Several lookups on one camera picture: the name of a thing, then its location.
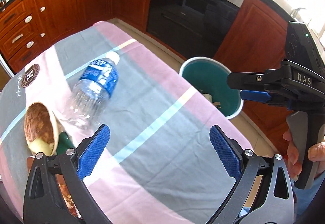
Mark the clear plastic water bottle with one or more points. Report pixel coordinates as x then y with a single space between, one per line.
101 76

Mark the dark green wrapper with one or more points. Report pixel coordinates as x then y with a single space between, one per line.
64 141

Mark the black built-in oven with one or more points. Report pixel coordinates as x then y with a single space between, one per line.
190 23

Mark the pink grey plaid tablecloth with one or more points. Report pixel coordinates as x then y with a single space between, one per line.
152 125

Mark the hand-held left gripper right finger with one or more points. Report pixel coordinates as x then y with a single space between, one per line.
224 149

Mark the brown cardboard box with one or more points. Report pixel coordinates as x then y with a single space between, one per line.
64 188

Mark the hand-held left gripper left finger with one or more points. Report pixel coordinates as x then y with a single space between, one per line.
94 150

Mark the brown paper sleeve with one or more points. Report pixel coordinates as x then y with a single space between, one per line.
217 105

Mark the person's right hand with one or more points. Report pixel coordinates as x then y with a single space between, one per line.
292 150

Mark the wooden drawer unit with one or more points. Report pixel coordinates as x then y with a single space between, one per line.
15 36

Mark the cream paper cup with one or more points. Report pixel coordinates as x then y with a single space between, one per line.
38 125

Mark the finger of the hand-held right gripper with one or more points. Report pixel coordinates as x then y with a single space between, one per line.
254 95
248 79

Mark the light blue garment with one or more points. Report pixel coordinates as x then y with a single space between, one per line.
308 198

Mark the teal plastic bin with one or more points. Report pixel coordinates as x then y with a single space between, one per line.
218 81

